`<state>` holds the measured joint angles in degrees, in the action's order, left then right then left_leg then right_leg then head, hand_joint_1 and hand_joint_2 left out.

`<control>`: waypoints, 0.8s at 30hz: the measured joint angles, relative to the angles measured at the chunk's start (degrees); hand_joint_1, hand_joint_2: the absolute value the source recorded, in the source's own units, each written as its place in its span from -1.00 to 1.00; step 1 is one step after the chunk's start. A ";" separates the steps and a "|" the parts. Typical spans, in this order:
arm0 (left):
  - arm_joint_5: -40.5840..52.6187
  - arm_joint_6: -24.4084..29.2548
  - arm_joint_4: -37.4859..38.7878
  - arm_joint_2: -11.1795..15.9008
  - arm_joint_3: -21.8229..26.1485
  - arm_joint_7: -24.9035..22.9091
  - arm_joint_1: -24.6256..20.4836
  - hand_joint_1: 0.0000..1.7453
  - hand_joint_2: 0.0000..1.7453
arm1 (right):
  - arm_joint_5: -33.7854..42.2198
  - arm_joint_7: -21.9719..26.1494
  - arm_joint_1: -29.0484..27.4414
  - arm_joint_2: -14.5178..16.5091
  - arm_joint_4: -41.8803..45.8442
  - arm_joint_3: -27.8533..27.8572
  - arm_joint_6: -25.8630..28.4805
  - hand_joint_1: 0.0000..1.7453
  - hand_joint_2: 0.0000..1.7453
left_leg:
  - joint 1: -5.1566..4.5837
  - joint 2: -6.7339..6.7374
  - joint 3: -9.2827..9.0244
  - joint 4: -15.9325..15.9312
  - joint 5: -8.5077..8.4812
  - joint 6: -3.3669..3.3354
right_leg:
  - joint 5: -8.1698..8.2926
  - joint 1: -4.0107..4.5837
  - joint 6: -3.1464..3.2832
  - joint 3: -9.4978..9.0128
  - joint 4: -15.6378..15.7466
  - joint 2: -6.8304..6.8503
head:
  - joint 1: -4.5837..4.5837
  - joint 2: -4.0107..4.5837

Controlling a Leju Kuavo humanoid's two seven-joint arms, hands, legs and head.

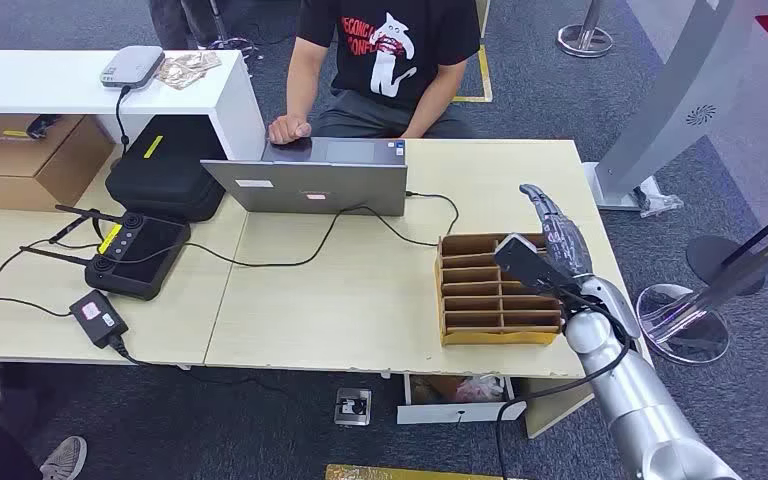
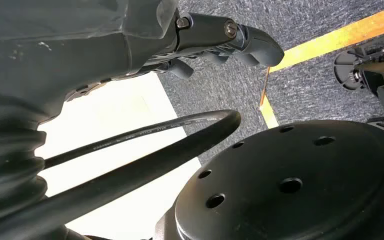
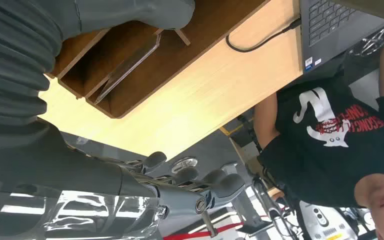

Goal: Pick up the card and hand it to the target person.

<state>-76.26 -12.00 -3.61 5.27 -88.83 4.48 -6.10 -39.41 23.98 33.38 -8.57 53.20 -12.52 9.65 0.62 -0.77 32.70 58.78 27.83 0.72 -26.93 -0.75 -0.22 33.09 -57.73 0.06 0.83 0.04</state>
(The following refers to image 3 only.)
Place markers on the red barrier belt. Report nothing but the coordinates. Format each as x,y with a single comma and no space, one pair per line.
192,234

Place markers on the black metal frame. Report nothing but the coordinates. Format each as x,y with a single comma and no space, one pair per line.
274,212

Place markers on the white machine with buttons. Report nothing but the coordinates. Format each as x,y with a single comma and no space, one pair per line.
328,222

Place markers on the grey laptop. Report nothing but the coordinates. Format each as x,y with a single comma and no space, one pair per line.
331,33

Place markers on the chrome stanchion with round base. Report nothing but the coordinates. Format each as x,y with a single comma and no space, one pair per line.
185,164

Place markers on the grey stanchion post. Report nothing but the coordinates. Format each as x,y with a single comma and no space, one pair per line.
208,225

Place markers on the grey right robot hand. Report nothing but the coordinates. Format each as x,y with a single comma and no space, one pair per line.
62,165

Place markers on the wooden card organizer box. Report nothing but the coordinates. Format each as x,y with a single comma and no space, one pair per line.
178,66

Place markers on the person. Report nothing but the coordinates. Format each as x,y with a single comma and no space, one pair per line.
311,165

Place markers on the grey metal stand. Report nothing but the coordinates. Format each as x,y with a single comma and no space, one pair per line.
245,205

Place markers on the chrome chair base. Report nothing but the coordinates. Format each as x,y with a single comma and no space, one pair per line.
374,43

